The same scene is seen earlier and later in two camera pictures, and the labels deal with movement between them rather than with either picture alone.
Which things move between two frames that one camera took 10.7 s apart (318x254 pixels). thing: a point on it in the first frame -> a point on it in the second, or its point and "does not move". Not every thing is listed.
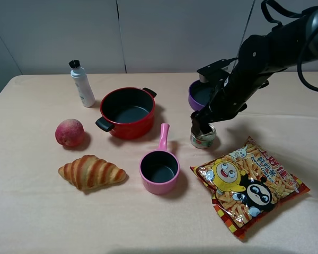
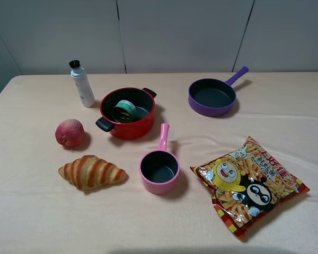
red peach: [70, 133] does not move
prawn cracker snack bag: [247, 184] does not move
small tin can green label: [204, 141] -> [124, 111]
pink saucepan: [160, 168] does not move
